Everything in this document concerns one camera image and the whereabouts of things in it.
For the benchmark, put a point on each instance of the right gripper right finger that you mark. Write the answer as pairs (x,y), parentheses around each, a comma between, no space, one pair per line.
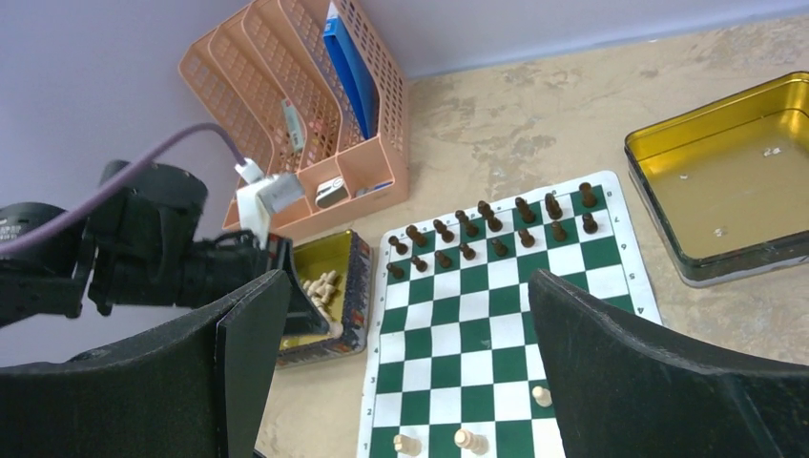
(623,386)

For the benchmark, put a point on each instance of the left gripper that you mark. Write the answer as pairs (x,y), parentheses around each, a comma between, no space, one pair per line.
(213,268)

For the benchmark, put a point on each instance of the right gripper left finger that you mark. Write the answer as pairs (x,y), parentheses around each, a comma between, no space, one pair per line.
(195,386)

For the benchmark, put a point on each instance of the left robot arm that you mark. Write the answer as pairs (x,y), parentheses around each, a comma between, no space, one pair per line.
(139,248)

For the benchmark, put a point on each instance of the gold tin with pieces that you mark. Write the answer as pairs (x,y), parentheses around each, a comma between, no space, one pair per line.
(335,272)

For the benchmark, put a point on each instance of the dark chess piece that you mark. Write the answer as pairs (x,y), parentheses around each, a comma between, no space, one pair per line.
(398,246)
(395,271)
(553,207)
(486,212)

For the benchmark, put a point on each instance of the green white chess board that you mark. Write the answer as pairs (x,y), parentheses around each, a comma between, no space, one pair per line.
(451,344)

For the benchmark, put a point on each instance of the white stapler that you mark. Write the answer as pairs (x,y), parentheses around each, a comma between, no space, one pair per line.
(331,192)

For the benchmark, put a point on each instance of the grey green box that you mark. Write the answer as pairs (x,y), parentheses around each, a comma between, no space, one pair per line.
(294,127)

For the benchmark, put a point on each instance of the empty gold tin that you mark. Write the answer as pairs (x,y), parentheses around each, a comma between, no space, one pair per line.
(726,184)

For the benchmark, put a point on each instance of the pink desk organizer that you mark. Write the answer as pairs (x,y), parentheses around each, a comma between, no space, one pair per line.
(266,77)

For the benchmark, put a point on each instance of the blue folder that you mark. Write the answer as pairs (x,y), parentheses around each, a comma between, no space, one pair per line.
(356,79)

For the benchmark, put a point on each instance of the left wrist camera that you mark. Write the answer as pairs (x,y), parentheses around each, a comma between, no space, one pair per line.
(264,196)

